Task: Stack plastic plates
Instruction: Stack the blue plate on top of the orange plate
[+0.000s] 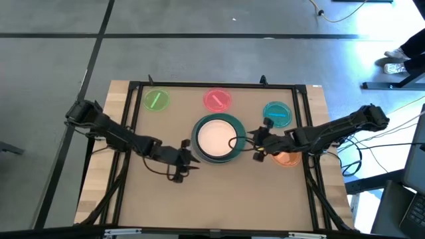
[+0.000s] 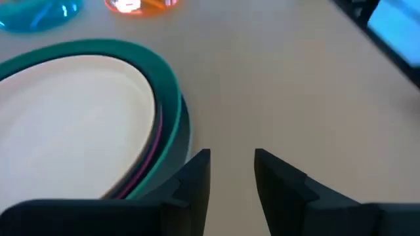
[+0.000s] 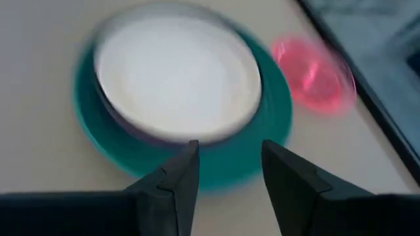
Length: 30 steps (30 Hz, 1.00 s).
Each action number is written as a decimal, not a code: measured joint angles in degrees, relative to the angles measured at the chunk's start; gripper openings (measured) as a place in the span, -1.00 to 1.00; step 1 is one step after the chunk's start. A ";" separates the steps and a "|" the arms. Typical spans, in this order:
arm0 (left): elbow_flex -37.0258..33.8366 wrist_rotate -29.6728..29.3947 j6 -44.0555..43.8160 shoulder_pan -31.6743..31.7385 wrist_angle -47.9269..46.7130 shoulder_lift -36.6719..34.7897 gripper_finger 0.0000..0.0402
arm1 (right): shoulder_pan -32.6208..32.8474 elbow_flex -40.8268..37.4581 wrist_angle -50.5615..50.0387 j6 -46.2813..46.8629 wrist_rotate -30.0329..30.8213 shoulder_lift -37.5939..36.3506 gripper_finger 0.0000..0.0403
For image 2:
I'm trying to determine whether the pink plastic plate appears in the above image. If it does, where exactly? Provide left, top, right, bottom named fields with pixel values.
left=114, top=109, right=164, bottom=200

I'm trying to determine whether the white plastic plate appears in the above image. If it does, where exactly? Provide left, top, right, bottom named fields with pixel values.
left=0, top=54, right=156, bottom=214

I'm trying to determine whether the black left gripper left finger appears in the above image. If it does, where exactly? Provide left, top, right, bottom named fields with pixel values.
left=0, top=148, right=211, bottom=236

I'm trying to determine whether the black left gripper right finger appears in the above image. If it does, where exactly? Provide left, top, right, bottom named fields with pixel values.
left=254, top=147, right=420, bottom=236

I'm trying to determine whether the teal plastic plate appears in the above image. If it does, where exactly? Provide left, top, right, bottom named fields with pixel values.
left=0, top=38, right=192, bottom=201

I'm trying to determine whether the black-framed blue screen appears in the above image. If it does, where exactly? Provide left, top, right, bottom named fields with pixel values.
left=331, top=0, right=420, bottom=89

